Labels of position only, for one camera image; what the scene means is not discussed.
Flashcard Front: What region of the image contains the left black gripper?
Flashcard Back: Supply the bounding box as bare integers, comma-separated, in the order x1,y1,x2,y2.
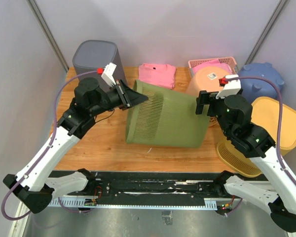
89,78,148,117

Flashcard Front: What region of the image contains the orange plastic bucket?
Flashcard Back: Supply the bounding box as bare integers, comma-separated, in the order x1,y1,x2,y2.
185,66,232,128

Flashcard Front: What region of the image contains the green mesh waste basket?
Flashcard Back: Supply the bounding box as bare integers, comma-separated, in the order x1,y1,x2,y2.
125,80,210,148

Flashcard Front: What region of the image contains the blue plastic bucket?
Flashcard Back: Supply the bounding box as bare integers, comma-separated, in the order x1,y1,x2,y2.
238,62,285,103

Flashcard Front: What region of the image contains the yellow slotted plastic basket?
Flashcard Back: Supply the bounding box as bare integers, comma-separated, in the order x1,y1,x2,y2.
216,97,296,178

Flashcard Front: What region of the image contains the grey mesh waste basket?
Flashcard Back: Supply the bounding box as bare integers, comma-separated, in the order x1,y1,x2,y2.
73,40,128,91

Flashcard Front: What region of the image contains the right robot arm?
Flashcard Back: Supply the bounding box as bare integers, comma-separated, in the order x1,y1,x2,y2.
196,91,296,233

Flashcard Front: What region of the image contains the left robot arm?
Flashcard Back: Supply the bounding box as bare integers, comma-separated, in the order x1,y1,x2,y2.
3,78,148,214

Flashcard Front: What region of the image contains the pink folded t-shirt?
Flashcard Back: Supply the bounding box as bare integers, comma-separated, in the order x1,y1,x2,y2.
138,63,176,89

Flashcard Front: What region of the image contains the pink folded cloth in basket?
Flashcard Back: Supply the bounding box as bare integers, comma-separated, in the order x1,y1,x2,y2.
192,59,232,74

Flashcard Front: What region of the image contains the pink plastic storage basket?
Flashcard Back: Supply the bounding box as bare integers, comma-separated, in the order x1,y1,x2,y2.
188,57,239,77

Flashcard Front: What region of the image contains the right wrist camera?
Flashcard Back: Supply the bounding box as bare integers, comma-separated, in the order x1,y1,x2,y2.
216,74,241,99

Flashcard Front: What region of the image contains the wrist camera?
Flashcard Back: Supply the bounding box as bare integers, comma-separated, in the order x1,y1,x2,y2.
101,62,117,87
216,74,241,99

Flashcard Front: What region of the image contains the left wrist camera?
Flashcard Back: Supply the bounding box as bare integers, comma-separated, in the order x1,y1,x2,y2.
101,62,117,87

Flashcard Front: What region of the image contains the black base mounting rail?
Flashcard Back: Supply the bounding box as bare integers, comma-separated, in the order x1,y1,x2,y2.
49,170,272,207

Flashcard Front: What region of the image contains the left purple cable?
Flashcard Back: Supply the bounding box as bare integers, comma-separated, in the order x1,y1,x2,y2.
1,68,103,220

